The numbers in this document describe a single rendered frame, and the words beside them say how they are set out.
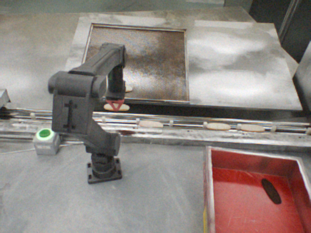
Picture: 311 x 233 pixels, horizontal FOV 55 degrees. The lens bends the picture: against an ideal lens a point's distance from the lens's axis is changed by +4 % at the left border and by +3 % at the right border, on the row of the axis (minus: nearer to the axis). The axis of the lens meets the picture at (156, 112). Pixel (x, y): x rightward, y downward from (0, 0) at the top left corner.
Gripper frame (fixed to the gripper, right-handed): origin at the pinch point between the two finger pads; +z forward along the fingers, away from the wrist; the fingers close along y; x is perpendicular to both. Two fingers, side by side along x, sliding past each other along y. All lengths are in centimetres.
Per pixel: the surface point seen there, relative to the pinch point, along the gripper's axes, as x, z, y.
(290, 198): -63, 10, -30
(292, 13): -93, -5, 83
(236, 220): -43, 10, -39
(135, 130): -8.0, 7.0, -5.9
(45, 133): 23.7, 2.6, -14.2
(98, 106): 9.9, 11.4, 11.3
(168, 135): -21.1, 6.9, -7.7
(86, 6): 78, 96, 295
